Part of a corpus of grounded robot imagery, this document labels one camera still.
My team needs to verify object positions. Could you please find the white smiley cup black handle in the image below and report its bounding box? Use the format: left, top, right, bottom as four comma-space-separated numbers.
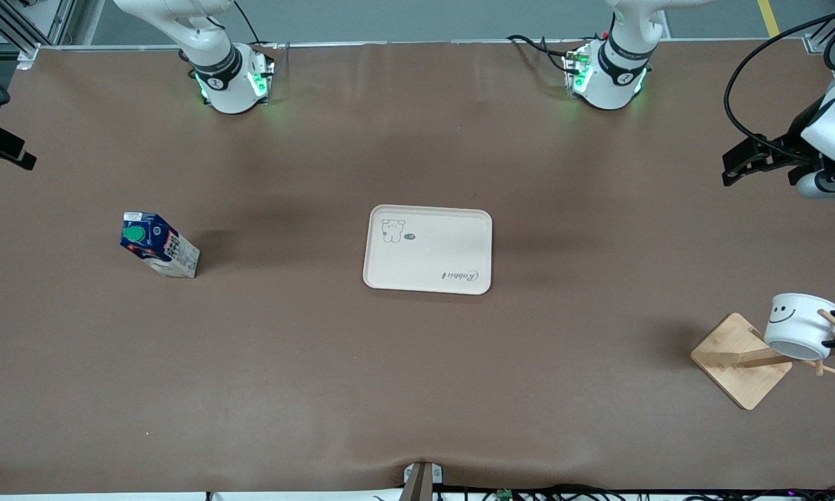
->
763, 293, 835, 362

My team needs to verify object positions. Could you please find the blue white milk carton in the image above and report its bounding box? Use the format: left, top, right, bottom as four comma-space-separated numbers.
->
120, 212, 200, 279

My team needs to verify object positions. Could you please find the cream tray with bear print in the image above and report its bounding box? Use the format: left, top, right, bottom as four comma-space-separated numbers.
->
363, 205, 493, 296

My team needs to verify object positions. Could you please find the wooden mug tree stand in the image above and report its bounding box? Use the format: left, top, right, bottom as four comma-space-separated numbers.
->
690, 308, 835, 411

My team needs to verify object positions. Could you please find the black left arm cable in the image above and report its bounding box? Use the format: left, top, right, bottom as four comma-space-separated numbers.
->
726, 6, 835, 143

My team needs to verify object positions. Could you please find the aluminium frame profile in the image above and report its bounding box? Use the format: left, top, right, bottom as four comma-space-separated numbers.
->
0, 0, 77, 69
804, 0, 835, 53

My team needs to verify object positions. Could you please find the black left base cable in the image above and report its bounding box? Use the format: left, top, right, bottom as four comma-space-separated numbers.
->
507, 33, 578, 74

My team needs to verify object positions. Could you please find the black base cable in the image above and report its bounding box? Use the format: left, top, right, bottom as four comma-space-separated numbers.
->
233, 0, 283, 49
507, 33, 578, 74

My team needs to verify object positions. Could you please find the black right base cable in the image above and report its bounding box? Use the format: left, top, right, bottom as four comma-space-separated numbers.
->
233, 0, 283, 49

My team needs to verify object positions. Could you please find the metal table edge bracket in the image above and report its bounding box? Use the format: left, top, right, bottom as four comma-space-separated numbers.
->
404, 461, 444, 501

